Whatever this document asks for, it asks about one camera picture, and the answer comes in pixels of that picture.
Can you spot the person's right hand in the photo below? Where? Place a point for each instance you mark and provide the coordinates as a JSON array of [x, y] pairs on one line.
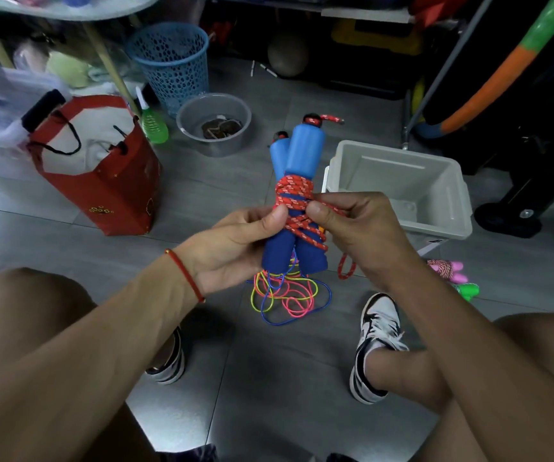
[[373, 235]]

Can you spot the person's left hand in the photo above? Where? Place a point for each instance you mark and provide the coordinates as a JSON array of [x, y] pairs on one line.
[[229, 254]]

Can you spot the grey plastic storage bin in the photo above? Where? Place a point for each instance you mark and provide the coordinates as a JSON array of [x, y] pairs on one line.
[[402, 177]]

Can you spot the person's right forearm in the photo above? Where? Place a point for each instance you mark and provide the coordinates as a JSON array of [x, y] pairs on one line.
[[489, 365]]

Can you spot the person's left forearm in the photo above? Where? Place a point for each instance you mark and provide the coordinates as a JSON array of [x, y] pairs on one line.
[[79, 365]]

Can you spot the person's right shoe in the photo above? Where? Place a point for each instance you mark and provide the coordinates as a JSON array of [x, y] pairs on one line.
[[380, 317]]

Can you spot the person's shoe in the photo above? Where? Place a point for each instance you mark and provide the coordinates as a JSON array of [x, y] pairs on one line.
[[175, 368], [380, 317]]

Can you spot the person's left shoe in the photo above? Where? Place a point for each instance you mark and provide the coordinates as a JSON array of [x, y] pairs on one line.
[[175, 368]]

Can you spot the person's right leg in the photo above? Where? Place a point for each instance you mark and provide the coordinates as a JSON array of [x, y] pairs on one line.
[[542, 346]]

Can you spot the person's leg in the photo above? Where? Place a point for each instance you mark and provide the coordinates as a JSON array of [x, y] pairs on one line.
[[22, 307], [542, 346]]

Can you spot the person's left leg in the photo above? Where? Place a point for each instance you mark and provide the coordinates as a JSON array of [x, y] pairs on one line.
[[22, 307]]

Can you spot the red paper bag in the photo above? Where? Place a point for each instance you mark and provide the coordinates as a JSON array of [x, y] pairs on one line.
[[123, 197]]

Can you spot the grey plastic basin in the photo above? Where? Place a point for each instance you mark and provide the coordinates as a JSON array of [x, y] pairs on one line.
[[191, 120]]

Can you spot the green spray bottle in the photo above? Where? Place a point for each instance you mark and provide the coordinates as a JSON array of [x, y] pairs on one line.
[[154, 127]]

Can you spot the black weight machine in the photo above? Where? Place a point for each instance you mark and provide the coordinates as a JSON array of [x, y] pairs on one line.
[[532, 187]]

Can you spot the multicoloured hula hoop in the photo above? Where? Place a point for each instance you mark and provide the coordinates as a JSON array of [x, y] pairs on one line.
[[493, 91]]

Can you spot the blue mesh wastebasket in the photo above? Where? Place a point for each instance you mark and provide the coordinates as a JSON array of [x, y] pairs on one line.
[[171, 67]]

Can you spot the yellow flat board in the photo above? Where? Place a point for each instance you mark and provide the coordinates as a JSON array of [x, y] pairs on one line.
[[363, 38]]

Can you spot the brown ball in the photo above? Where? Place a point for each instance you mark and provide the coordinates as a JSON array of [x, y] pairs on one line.
[[287, 55]]

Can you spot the black rectangular pad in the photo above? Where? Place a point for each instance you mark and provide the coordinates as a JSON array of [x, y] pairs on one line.
[[43, 110]]

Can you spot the orange red fabric bag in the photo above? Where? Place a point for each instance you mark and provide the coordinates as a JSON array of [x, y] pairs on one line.
[[436, 7]]

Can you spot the clear plastic bag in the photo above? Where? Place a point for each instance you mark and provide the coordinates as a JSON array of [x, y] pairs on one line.
[[67, 67]]

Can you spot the white oval side table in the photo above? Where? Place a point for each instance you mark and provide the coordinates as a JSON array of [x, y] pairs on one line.
[[113, 9]]

